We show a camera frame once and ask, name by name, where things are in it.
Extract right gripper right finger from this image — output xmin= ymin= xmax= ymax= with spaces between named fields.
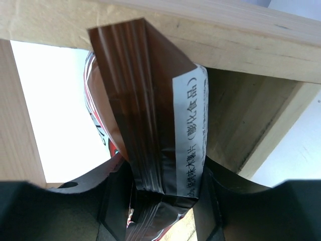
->
xmin=194 ymin=158 xmax=320 ymax=241

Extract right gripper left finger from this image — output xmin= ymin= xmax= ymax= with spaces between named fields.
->
xmin=1 ymin=157 xmax=132 ymax=240

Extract Chuba cassava chips bag front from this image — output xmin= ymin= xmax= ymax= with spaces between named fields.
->
xmin=88 ymin=19 xmax=209 ymax=240

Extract wooden two-tier shelf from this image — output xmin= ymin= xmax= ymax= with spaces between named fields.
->
xmin=1 ymin=1 xmax=320 ymax=178

